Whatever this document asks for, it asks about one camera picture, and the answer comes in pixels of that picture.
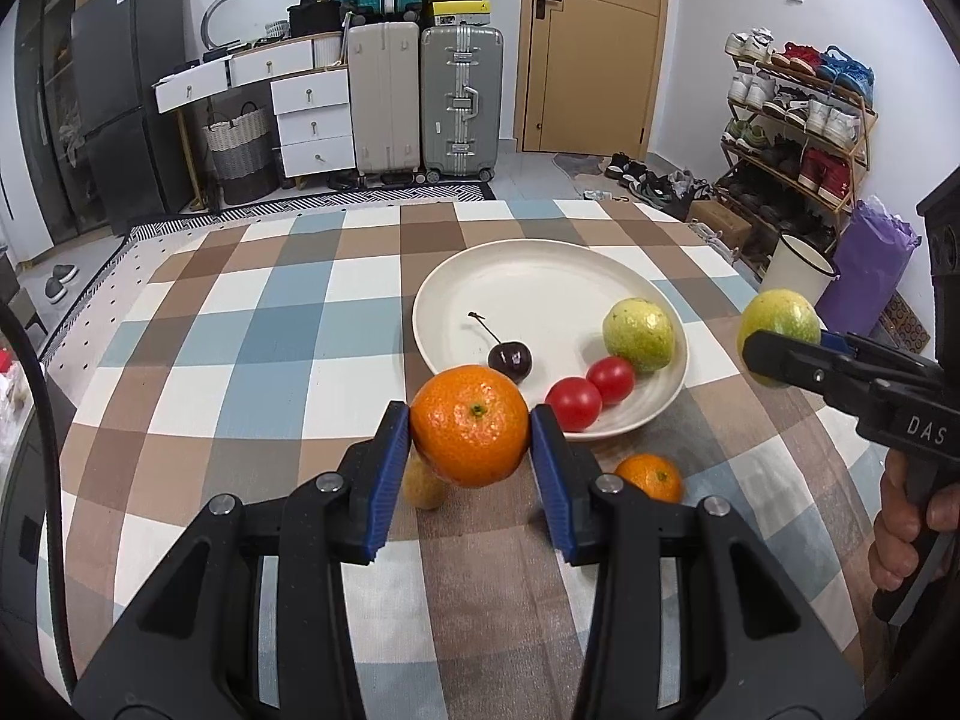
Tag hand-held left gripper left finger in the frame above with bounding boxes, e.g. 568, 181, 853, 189
71, 401, 413, 720

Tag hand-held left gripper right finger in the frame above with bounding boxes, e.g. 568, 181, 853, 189
529, 403, 871, 720

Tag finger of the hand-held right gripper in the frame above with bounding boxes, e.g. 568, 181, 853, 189
742, 328, 880, 422
820, 328, 942, 385

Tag green yellow guava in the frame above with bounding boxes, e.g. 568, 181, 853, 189
602, 298, 676, 374
736, 287, 822, 389

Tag red tomato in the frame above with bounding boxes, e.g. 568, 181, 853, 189
586, 356, 637, 406
544, 377, 603, 432

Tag orange mandarin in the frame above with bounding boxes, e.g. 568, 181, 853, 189
409, 364, 532, 488
615, 454, 685, 505

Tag dark cherry with stem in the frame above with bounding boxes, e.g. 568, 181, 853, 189
466, 311, 533, 383

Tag cream round plate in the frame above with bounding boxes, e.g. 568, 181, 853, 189
412, 238, 689, 442

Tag person's right hand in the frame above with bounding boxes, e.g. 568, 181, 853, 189
868, 450, 960, 593

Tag brown longan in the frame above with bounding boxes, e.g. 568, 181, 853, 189
403, 454, 449, 511

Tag brown patterned box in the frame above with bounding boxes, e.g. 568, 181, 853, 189
881, 292, 935, 350

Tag purple bag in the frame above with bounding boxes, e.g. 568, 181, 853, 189
814, 199, 922, 338

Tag white enamel bucket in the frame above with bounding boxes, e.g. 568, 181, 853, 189
757, 231, 839, 305

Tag brown cardboard box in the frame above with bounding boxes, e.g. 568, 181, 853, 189
686, 199, 753, 252

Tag wooden shoe rack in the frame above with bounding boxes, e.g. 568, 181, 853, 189
716, 30, 878, 271

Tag rows of assorted sneakers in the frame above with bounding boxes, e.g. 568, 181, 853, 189
724, 28, 877, 211

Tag pile of dark shoes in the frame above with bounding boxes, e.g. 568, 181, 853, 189
604, 152, 713, 211

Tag grey door mat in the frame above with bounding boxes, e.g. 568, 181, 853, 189
553, 152, 610, 177

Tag woven laundry basket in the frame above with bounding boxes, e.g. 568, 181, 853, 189
202, 101, 280, 205

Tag wooden door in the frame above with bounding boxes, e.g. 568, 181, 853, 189
517, 0, 671, 155

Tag grey side cabinet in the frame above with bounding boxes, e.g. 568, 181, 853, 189
0, 367, 76, 616

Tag white drawer desk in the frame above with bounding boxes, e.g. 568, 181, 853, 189
154, 31, 357, 192

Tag beige suitcase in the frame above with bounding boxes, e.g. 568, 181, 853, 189
346, 21, 421, 185

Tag silver suitcase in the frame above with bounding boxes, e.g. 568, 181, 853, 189
420, 24, 505, 182

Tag dark grey fridge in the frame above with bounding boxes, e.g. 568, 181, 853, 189
71, 0, 197, 237

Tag black storage box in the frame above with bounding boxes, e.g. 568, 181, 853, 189
289, 2, 350, 38

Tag yellow black box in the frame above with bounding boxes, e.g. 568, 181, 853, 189
430, 0, 494, 29

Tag grey curved tube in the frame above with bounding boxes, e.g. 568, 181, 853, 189
204, 0, 301, 50

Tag tall glass door cabinet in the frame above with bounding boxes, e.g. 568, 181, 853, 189
11, 0, 98, 248

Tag black cable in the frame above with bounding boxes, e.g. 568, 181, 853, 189
0, 304, 80, 702

